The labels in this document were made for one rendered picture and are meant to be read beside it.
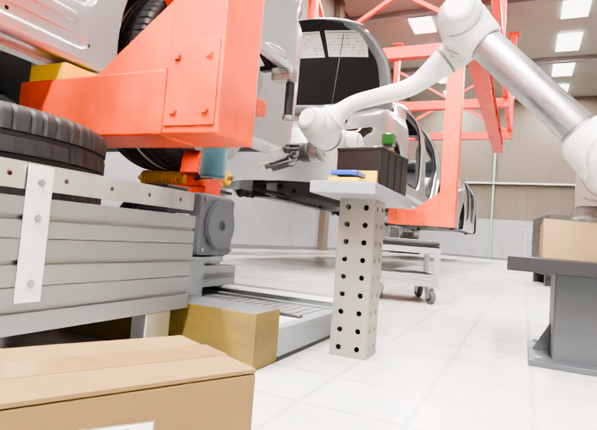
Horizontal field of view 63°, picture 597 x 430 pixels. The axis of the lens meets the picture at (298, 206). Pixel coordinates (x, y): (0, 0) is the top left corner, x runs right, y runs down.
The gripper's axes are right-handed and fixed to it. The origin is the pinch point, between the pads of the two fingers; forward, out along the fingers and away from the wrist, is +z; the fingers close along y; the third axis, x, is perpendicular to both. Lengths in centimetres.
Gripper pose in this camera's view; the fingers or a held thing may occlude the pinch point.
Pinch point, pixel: (268, 159)
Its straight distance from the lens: 200.0
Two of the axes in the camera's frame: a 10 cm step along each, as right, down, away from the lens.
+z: -8.4, 0.9, 5.3
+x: -4.0, -7.7, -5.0
